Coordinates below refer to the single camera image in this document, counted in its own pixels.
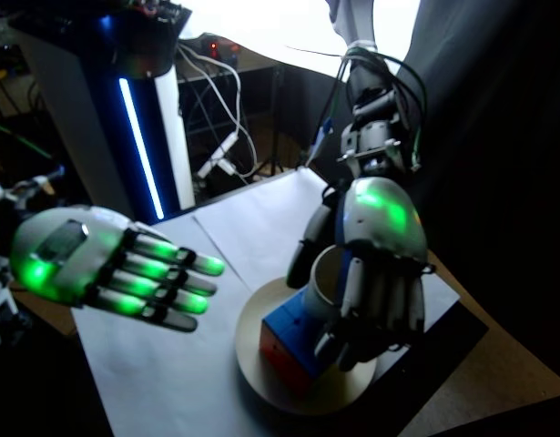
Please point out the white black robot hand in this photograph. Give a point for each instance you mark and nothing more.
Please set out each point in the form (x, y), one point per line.
(379, 218)
(88, 255)

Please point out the white paper cup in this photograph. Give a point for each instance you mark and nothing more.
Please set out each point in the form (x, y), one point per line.
(320, 291)

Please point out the Rubik's cube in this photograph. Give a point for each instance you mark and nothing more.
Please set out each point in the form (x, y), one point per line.
(288, 346)

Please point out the white paper plate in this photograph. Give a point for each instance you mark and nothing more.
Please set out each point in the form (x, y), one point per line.
(257, 378)

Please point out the white paper sheet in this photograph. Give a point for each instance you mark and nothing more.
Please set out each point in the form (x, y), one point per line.
(170, 382)
(261, 214)

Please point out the black curtain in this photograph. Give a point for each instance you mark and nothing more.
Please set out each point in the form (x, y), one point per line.
(489, 136)

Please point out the black tripod stand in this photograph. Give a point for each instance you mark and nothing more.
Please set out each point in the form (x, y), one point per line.
(276, 123)

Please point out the black column with blue light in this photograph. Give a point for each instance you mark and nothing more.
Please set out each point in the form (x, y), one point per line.
(79, 114)

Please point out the white power strip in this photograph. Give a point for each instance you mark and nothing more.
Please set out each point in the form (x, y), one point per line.
(218, 155)

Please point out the black box with red light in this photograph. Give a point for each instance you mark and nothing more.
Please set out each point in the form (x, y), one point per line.
(220, 50)

